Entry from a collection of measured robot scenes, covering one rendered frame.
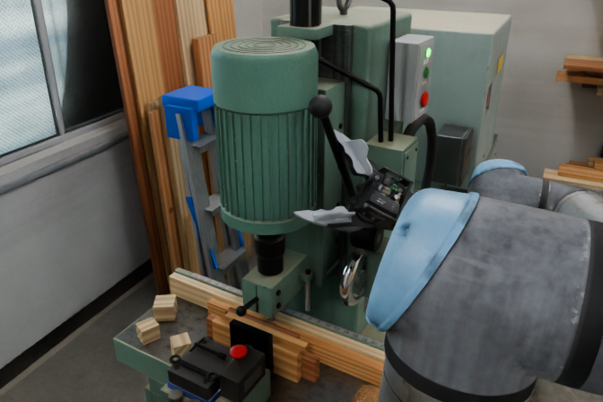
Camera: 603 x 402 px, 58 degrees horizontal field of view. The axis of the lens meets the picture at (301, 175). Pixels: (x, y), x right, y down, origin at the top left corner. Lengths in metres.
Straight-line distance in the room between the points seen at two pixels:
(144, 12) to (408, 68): 1.60
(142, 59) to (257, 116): 1.65
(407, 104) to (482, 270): 0.76
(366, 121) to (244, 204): 0.30
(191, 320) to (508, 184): 0.71
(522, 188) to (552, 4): 2.23
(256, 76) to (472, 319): 0.55
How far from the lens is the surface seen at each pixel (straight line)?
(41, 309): 2.58
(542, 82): 3.19
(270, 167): 0.87
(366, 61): 1.02
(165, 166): 2.49
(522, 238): 0.38
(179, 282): 1.29
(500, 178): 0.96
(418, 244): 0.38
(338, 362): 1.10
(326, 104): 0.78
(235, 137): 0.88
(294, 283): 1.10
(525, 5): 3.13
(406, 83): 1.10
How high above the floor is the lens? 1.67
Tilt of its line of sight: 24 degrees down
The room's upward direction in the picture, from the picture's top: straight up
